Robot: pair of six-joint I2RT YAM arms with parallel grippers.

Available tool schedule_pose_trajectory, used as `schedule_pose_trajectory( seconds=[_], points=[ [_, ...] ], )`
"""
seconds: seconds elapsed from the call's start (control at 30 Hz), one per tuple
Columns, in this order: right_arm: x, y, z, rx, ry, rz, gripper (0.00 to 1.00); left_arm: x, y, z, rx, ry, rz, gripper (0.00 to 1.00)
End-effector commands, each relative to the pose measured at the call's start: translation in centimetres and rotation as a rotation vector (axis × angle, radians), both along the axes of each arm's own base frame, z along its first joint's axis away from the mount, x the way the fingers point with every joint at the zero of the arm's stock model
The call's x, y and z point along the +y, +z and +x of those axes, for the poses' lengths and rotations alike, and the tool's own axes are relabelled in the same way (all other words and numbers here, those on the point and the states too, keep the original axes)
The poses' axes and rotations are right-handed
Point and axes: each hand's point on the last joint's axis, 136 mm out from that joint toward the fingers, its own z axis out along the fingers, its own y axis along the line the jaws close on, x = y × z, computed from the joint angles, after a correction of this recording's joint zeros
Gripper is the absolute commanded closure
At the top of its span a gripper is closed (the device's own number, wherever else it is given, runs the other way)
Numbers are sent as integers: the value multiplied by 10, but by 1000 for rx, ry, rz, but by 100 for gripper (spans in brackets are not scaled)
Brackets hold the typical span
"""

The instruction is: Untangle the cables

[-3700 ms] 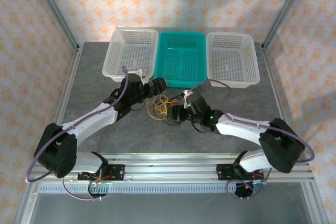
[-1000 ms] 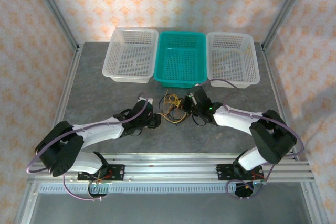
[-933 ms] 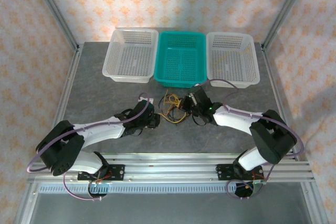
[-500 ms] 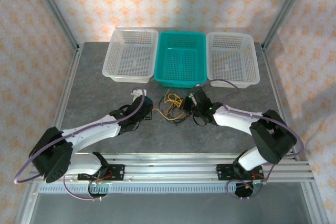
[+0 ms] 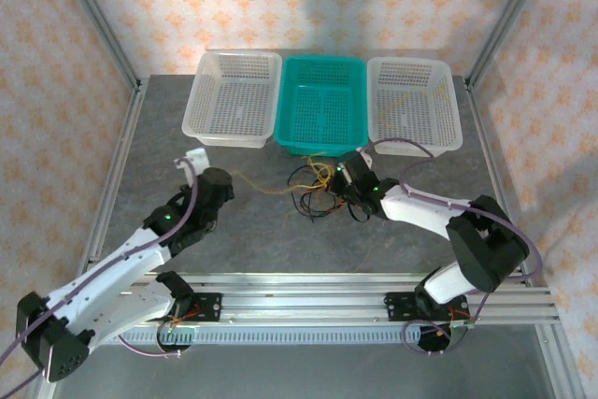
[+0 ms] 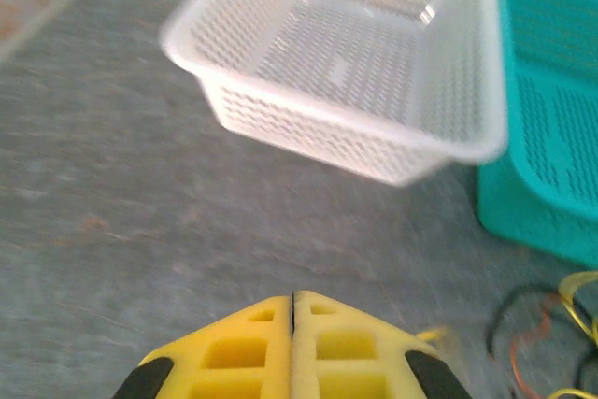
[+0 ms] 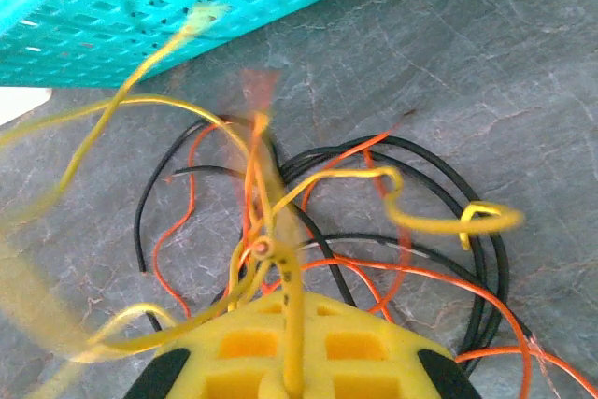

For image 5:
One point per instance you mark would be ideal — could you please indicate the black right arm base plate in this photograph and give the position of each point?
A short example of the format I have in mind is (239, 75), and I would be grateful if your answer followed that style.
(397, 305)

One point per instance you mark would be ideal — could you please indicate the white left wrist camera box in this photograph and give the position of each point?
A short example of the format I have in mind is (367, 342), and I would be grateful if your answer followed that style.
(196, 161)

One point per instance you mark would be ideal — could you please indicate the aluminium mounting rail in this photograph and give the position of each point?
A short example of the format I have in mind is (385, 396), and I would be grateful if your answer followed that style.
(303, 298)

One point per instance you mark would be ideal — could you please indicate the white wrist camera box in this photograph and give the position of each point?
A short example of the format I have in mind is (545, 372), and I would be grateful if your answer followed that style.
(365, 157)
(196, 161)

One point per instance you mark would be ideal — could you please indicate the teal plastic basket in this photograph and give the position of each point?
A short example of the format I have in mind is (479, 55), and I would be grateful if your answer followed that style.
(322, 104)

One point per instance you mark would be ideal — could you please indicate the small green circuit board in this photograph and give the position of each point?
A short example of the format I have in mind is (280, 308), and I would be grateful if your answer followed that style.
(460, 333)
(180, 334)

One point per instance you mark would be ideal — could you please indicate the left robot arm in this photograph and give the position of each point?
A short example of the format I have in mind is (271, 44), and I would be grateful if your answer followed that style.
(107, 273)

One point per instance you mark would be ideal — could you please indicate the aluminium frame post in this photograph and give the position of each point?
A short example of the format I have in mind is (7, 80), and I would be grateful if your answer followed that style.
(514, 2)
(93, 11)

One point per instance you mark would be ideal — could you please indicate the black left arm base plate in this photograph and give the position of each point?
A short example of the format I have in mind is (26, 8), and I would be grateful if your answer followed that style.
(210, 308)

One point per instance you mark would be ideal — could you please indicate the aluminium table side rail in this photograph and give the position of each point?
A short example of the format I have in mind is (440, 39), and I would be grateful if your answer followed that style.
(117, 161)
(497, 170)

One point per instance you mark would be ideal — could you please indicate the white plastic basket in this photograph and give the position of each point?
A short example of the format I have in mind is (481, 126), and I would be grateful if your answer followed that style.
(233, 100)
(416, 104)

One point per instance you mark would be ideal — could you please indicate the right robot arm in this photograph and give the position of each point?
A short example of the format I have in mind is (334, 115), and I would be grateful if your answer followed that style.
(486, 245)

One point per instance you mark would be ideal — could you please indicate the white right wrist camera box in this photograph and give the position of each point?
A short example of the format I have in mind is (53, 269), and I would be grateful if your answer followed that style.
(365, 157)

